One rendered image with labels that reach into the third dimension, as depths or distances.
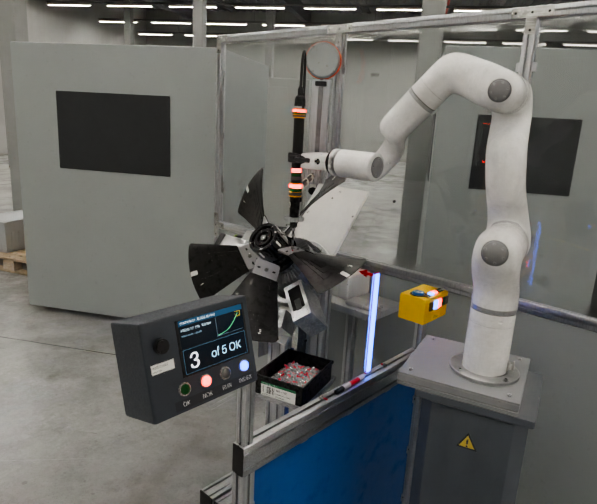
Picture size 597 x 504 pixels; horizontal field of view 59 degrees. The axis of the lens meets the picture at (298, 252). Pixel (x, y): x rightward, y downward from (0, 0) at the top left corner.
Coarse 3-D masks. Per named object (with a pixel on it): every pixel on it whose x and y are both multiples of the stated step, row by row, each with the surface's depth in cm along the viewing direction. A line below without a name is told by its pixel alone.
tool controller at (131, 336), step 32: (128, 320) 101; (160, 320) 98; (192, 320) 103; (224, 320) 109; (128, 352) 99; (160, 352) 96; (224, 352) 108; (128, 384) 101; (160, 384) 98; (192, 384) 103; (224, 384) 108; (128, 416) 103; (160, 416) 97
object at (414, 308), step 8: (416, 288) 186; (424, 288) 186; (432, 288) 187; (400, 296) 181; (408, 296) 178; (416, 296) 177; (432, 296) 178; (440, 296) 181; (400, 304) 181; (408, 304) 179; (416, 304) 177; (424, 304) 175; (400, 312) 181; (408, 312) 179; (416, 312) 177; (424, 312) 175; (432, 312) 179; (440, 312) 184; (416, 320) 178; (424, 320) 176; (432, 320) 181
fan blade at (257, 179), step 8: (256, 176) 206; (248, 184) 210; (256, 184) 204; (248, 192) 209; (256, 192) 202; (248, 200) 208; (256, 200) 201; (240, 208) 214; (248, 208) 208; (256, 208) 200; (248, 216) 208; (256, 216) 200; (256, 224) 201
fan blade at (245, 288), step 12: (252, 276) 181; (240, 288) 178; (252, 288) 179; (264, 288) 180; (276, 288) 182; (252, 300) 177; (264, 300) 178; (276, 300) 180; (252, 312) 175; (264, 312) 176; (276, 312) 177; (252, 324) 173; (264, 324) 174; (276, 324) 175; (252, 336) 172; (264, 336) 172; (276, 336) 172
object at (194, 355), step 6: (192, 348) 103; (198, 348) 104; (186, 354) 102; (192, 354) 103; (198, 354) 104; (204, 354) 105; (186, 360) 102; (192, 360) 103; (198, 360) 104; (204, 360) 105; (186, 366) 102; (192, 366) 103; (198, 366) 104; (204, 366) 105; (186, 372) 102; (192, 372) 103
